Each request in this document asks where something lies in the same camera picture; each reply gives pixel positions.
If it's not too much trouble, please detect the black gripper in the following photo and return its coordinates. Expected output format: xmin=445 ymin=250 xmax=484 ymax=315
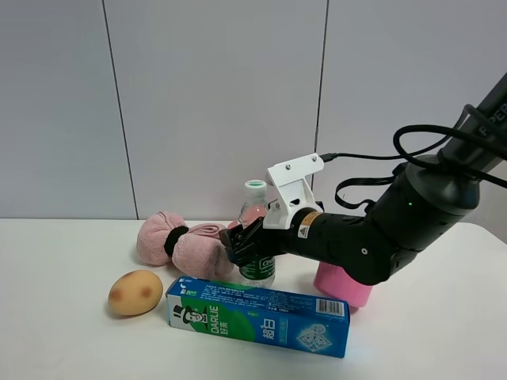
xmin=219 ymin=217 xmax=301 ymax=266

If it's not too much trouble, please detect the clear water bottle green label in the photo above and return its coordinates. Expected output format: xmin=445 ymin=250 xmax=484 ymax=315
xmin=238 ymin=180 xmax=276 ymax=288

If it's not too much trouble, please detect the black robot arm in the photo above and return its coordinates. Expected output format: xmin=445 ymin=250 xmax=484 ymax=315
xmin=219 ymin=80 xmax=506 ymax=285

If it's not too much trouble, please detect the pink rolled towel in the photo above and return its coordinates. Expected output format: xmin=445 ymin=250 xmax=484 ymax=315
xmin=136 ymin=211 xmax=234 ymax=280

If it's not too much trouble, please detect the pink toy saucepan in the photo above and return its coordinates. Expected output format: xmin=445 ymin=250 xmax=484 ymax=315
xmin=314 ymin=262 xmax=373 ymax=308

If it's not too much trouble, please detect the Darlie toothpaste box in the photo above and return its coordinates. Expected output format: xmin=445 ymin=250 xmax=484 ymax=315
xmin=166 ymin=276 xmax=350 ymax=358

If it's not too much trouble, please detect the brown potato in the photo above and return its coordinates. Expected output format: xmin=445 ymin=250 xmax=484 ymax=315
xmin=108 ymin=270 xmax=163 ymax=317

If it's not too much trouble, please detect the black hair tie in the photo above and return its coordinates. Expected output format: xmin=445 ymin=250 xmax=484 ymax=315
xmin=164 ymin=226 xmax=189 ymax=255

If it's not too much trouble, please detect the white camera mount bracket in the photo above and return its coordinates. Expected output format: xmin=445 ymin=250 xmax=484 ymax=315
xmin=263 ymin=153 xmax=324 ymax=230

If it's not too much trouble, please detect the black cable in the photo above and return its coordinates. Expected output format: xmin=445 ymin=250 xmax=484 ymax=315
xmin=319 ymin=103 xmax=507 ymax=209

